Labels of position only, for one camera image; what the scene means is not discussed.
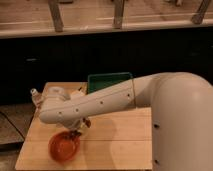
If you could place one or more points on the red bowl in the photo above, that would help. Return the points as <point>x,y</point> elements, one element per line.
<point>63,146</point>

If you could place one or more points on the clear plastic bottle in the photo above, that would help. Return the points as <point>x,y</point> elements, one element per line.
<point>36,97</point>

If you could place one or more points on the white cup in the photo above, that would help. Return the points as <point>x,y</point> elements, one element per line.
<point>76,94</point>

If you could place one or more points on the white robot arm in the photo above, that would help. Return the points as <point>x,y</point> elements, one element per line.
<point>181,112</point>

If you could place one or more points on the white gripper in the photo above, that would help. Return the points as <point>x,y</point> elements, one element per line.
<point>76,124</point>

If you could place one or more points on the green plastic tray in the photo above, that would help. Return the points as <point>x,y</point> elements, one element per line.
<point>97,82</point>

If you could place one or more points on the bunch of dark grapes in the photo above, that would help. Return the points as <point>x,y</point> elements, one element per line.
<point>79,133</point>

